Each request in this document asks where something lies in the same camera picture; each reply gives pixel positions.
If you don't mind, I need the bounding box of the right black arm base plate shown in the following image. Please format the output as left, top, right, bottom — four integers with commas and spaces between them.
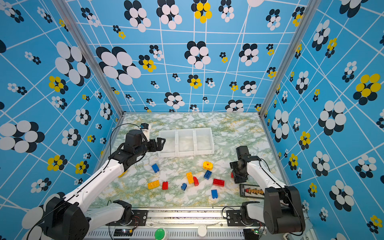
223, 209, 265, 228

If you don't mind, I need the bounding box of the small red lego brick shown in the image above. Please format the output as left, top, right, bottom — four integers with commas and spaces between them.
162, 182, 169, 190

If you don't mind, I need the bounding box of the yellow wide lego brick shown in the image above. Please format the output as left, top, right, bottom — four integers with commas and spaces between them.
148, 180, 160, 190

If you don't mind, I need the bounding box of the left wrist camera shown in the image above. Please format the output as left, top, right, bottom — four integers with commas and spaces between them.
140, 123, 152, 135

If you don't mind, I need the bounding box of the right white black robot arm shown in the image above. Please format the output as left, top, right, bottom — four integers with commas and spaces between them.
230, 146, 306, 235

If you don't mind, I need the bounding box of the yellow long lego brick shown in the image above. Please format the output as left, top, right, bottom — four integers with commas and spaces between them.
186, 172, 194, 184

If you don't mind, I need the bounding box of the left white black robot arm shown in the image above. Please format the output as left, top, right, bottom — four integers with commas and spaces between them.
40, 130, 166, 240

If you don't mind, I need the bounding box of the left white plastic bin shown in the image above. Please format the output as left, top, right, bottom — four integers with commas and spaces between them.
158, 130, 177, 158

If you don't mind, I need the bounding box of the right white plastic bin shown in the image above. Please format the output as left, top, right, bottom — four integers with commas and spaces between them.
195, 128, 215, 155

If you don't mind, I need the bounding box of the small blue lego brick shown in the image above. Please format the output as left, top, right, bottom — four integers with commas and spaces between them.
181, 183, 187, 191

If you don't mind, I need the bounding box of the red curved lego brick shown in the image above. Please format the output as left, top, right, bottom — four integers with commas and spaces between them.
193, 177, 199, 187

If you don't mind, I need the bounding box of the yellow round lego piece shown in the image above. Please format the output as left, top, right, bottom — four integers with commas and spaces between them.
203, 161, 214, 171

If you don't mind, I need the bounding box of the blue lego brick front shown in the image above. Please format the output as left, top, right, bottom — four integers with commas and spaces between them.
211, 190, 219, 199

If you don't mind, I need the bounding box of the aluminium front rail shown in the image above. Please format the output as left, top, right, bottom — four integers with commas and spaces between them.
83, 206, 310, 240

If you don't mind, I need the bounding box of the white round knob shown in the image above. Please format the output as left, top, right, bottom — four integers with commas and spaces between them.
198, 226, 208, 238

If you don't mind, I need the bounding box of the blue square lego brick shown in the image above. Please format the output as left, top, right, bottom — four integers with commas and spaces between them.
204, 170, 212, 180

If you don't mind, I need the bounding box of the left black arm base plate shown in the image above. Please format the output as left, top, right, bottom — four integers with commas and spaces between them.
117, 210, 149, 227

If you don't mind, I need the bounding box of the green push button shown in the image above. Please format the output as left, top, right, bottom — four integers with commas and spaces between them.
155, 228, 167, 240

